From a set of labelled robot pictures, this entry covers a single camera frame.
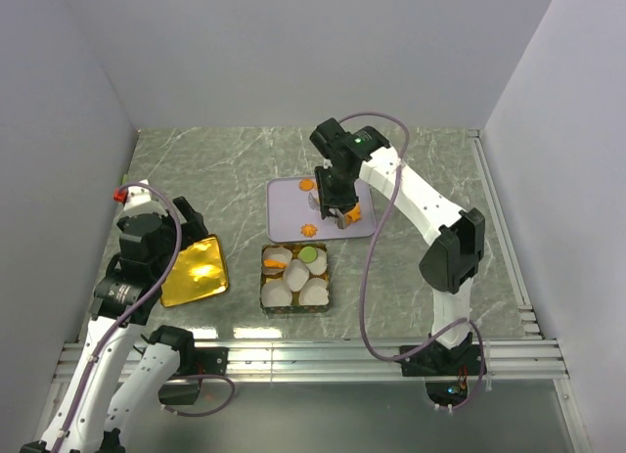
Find orange flower cookie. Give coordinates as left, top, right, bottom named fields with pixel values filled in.
left=300, top=223, right=318, bottom=238

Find orange fish cookie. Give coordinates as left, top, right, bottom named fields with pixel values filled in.
left=263, top=259, right=288, bottom=269
left=344, top=204, right=362, bottom=226

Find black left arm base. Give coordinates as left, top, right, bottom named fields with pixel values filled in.
left=158, top=346, right=229, bottom=406

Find gold tin lid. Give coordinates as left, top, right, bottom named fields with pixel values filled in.
left=160, top=235, right=229, bottom=308

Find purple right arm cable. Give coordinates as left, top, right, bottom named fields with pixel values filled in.
left=336, top=111, right=486, bottom=414

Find aluminium frame rail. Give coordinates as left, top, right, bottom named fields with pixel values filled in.
left=53, top=339, right=571, bottom=384

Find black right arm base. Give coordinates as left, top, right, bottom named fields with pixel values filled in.
left=399, top=335, right=487, bottom=410

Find lavender plastic tray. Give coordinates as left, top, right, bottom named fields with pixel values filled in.
left=266, top=176, right=377, bottom=243

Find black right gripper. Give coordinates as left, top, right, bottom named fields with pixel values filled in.
left=313, top=164, right=358, bottom=219

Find orange round chip cookie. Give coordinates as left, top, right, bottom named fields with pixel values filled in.
left=298, top=178, right=315, bottom=192

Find white camera mount red button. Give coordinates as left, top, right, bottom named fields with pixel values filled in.
left=112, top=179, right=162, bottom=218

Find metal tongs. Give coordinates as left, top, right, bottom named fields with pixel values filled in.
left=308, top=190, right=352, bottom=230

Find green round cookie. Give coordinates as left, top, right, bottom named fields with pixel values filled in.
left=298, top=246, right=318, bottom=263

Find white paper cup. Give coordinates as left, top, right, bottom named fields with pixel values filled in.
left=262, top=247, right=292, bottom=278
left=283, top=258, right=310, bottom=293
left=260, top=279, right=292, bottom=308
left=298, top=278, right=330, bottom=306
left=301, top=247, right=327, bottom=276

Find gold green cookie tin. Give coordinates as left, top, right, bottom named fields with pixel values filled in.
left=259, top=243, right=331, bottom=315

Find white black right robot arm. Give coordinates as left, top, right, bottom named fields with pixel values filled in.
left=310, top=118, right=485, bottom=374

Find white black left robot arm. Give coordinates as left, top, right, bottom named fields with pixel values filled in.
left=22, top=187, right=208, bottom=452

